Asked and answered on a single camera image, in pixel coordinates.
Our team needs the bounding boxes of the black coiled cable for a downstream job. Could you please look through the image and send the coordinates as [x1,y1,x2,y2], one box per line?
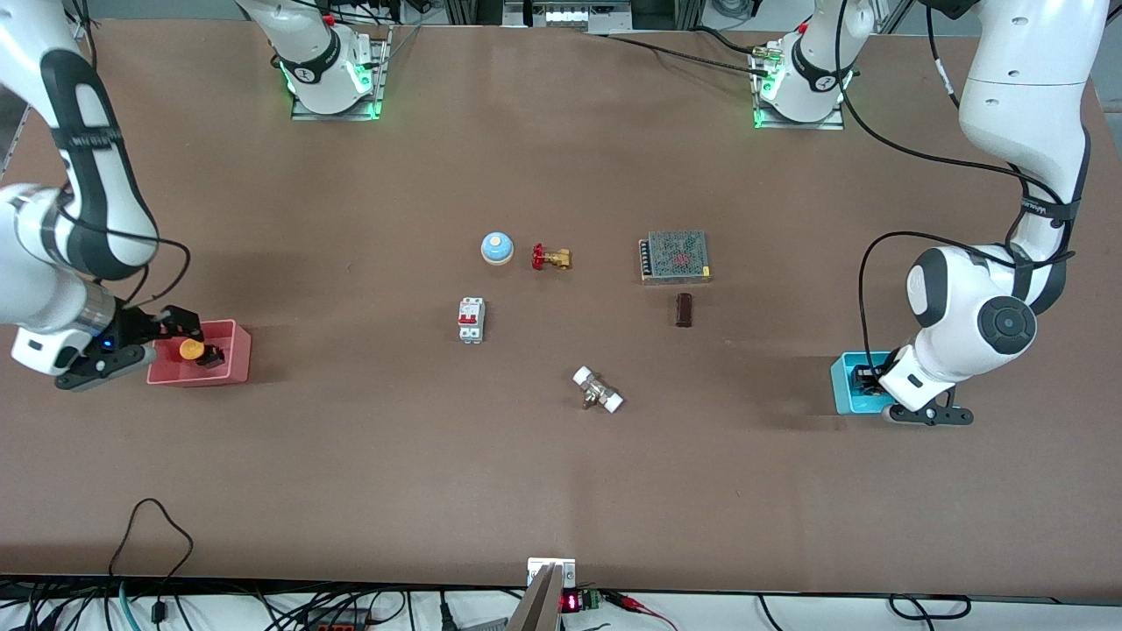
[888,594,972,621]

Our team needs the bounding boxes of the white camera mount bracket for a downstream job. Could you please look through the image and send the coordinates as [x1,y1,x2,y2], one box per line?
[527,557,577,589]

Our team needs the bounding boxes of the black cable bundle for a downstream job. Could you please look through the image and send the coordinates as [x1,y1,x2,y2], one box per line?
[0,578,115,631]

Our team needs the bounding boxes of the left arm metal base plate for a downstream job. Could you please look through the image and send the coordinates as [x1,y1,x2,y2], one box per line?
[751,39,846,131]

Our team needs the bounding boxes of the white-ended metal pipe fitting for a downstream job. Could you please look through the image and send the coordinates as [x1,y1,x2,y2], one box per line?
[572,365,625,415]

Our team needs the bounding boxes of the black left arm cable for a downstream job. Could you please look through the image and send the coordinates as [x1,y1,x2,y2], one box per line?
[833,0,1081,379]

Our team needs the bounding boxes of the yellow push button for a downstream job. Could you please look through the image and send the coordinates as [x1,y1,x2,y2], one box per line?
[179,339,227,369]

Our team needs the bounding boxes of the pink plastic box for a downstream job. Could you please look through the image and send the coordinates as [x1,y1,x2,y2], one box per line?
[146,319,252,386]

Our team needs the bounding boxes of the cyan plastic box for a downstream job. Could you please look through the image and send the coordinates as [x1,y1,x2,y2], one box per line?
[830,351,962,416]

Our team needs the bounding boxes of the metal mesh power supply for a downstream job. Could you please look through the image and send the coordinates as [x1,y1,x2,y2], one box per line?
[638,230,713,285]

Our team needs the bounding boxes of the white lit device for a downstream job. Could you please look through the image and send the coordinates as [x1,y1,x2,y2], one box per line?
[504,0,634,32]

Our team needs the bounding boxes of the thin black looped cable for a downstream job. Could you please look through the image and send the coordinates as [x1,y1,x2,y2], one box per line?
[107,498,195,631]

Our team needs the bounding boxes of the black power strip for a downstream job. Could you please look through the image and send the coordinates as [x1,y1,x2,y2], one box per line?
[298,607,373,631]

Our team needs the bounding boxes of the red clip lead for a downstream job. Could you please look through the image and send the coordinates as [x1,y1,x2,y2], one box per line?
[605,592,680,631]

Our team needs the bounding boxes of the grey metal bar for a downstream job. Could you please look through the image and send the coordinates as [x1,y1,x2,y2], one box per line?
[507,565,563,631]

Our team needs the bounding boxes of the short black table cable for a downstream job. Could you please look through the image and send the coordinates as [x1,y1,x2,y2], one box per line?
[692,25,762,55]

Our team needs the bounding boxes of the long black table cable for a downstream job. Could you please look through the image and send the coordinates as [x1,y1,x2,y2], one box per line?
[586,32,772,78]

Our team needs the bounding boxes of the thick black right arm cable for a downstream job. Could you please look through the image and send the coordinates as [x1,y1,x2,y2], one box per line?
[54,197,192,313]

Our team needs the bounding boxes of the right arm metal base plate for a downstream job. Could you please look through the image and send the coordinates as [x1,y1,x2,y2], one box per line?
[291,25,392,122]

